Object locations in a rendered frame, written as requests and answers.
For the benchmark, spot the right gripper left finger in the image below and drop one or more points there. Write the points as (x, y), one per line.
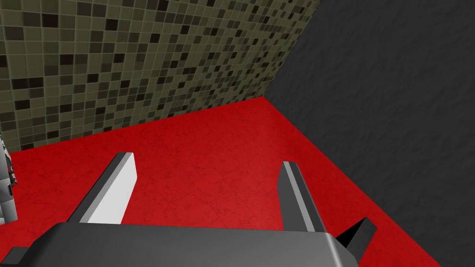
(111, 193)

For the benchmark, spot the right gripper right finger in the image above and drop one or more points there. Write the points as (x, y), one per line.
(297, 202)

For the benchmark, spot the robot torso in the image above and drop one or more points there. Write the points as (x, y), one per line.
(6, 196)

